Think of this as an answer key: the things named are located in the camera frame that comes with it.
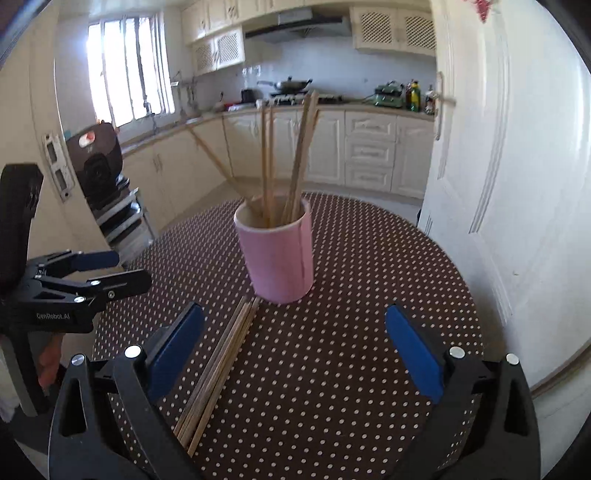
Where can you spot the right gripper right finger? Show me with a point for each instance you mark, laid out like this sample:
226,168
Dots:
483,423

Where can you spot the red sauce bottle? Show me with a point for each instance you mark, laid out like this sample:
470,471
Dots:
430,101

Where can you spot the green yellow oil bottle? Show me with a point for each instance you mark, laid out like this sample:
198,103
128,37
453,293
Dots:
415,97

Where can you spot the green electric cooker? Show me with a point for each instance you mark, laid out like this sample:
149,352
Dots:
390,95

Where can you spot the kitchen faucet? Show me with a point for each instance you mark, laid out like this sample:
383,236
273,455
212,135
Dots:
151,116

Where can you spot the metal shelf rack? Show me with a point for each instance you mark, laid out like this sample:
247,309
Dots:
126,226

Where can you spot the gas stove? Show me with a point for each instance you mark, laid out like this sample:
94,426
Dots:
298,99

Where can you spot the black kettle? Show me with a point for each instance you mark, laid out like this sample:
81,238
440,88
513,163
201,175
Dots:
247,96

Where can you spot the brown polka dot tablecloth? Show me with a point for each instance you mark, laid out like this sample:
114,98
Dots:
318,390

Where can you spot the left human hand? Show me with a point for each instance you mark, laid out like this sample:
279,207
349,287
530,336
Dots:
49,361

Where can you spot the white door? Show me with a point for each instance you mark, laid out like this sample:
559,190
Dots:
508,197

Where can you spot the range hood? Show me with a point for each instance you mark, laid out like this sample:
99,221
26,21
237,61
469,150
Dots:
317,26

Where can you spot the pink cylindrical utensil holder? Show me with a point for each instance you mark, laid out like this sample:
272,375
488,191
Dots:
279,260

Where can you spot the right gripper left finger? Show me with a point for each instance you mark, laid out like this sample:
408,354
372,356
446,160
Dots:
106,424

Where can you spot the red fu paper decoration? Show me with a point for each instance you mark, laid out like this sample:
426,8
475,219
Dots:
485,9

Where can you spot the cream lower cabinets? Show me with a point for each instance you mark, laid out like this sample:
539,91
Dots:
369,152

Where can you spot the silver door handle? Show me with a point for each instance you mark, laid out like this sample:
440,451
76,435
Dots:
444,100

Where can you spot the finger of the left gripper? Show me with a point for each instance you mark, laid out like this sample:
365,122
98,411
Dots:
62,264
62,298

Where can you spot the black wok with lid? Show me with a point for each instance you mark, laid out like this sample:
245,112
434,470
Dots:
289,86

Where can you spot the kitchen window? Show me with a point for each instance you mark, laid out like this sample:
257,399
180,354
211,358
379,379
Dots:
127,63

